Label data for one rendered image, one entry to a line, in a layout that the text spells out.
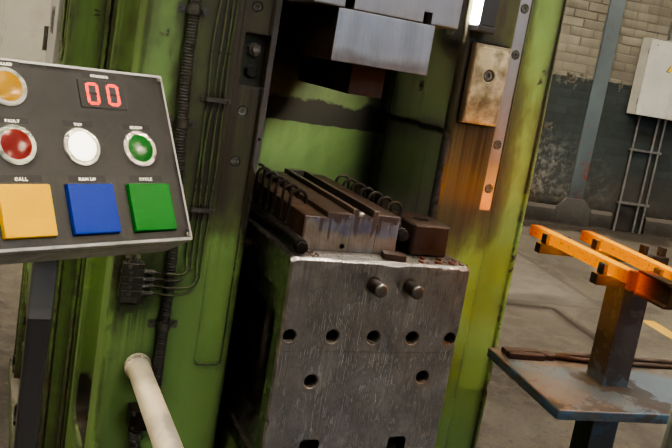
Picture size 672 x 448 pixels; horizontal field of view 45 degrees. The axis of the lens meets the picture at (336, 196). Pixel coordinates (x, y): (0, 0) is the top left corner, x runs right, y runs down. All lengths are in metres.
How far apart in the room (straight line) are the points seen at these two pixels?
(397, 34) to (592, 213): 7.20
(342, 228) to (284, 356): 0.26
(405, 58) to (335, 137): 0.53
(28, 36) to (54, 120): 5.60
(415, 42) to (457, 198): 0.42
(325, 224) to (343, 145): 0.54
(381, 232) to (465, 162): 0.32
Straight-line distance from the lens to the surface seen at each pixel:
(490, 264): 1.92
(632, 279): 1.50
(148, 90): 1.35
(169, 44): 1.54
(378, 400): 1.64
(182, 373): 1.71
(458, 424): 2.04
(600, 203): 8.69
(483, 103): 1.78
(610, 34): 8.50
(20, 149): 1.19
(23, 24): 6.83
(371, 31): 1.51
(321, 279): 1.49
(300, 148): 2.00
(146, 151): 1.30
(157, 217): 1.26
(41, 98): 1.24
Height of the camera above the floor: 1.28
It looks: 10 degrees down
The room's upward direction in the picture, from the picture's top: 10 degrees clockwise
